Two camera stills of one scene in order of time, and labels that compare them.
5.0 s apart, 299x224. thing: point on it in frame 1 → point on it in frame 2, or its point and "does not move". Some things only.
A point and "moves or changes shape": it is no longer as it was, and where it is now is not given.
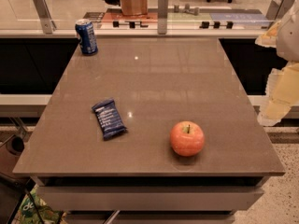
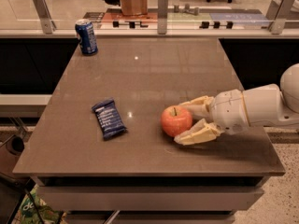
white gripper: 289,36 → 229,111
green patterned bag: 27,214 does not move
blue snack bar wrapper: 109,119 does not move
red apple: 187,138 moves or changes shape
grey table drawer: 151,198 does not move
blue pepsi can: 86,35 does not move
